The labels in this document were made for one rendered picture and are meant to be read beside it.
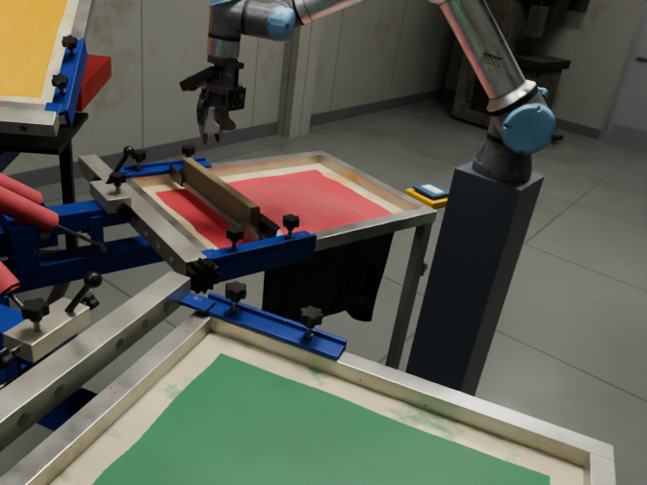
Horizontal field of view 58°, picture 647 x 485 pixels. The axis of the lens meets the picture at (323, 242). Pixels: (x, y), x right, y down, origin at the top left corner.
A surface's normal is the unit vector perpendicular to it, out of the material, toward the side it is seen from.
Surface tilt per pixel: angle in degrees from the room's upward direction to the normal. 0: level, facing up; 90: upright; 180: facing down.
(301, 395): 0
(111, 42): 90
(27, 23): 32
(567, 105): 90
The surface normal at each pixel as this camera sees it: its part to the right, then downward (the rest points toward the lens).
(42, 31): 0.18, -0.51
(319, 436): 0.13, -0.89
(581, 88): -0.61, 0.29
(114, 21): 0.79, 0.36
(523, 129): -0.09, 0.53
